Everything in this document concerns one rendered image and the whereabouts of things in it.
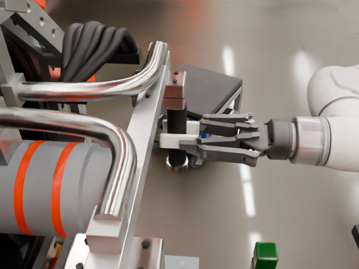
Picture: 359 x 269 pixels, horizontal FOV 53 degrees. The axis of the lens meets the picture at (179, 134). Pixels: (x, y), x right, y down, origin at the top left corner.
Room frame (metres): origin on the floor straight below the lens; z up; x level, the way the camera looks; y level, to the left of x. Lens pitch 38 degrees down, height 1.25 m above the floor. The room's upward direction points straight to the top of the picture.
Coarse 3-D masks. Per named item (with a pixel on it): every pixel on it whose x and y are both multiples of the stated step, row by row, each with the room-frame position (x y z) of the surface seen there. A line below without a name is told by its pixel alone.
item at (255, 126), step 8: (200, 120) 0.56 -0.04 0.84; (208, 120) 0.56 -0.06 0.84; (208, 128) 0.55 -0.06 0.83; (216, 128) 0.54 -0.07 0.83; (224, 128) 0.54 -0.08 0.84; (232, 128) 0.54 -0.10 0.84; (240, 128) 0.53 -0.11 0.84; (248, 128) 0.53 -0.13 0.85; (256, 128) 0.53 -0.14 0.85; (224, 136) 0.54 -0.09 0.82; (232, 136) 0.54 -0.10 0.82
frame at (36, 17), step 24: (0, 0) 0.45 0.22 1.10; (24, 0) 0.50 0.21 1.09; (0, 24) 0.43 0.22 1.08; (24, 24) 0.50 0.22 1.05; (48, 24) 0.56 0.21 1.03; (24, 48) 0.58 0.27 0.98; (48, 48) 0.57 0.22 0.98; (48, 72) 0.61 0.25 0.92; (48, 240) 0.45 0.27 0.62; (72, 240) 0.45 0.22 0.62; (48, 264) 0.41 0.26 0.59
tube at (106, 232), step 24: (0, 120) 0.34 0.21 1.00; (24, 120) 0.33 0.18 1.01; (48, 120) 0.33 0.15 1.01; (72, 120) 0.33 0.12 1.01; (96, 120) 0.32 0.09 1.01; (120, 144) 0.28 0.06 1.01; (120, 168) 0.25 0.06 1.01; (120, 192) 0.22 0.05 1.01; (96, 216) 0.19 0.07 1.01; (120, 216) 0.20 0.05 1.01; (96, 240) 0.18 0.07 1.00; (120, 240) 0.18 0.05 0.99
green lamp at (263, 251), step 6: (258, 246) 0.40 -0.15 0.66; (264, 246) 0.40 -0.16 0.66; (270, 246) 0.40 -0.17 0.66; (258, 252) 0.39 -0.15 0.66; (264, 252) 0.39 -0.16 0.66; (270, 252) 0.39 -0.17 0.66; (276, 252) 0.39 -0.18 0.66; (258, 258) 0.38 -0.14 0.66; (264, 258) 0.38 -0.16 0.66; (270, 258) 0.38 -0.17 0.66; (276, 258) 0.38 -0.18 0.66; (258, 264) 0.38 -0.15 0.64; (264, 264) 0.38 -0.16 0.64; (270, 264) 0.38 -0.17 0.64; (276, 264) 0.38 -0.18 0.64
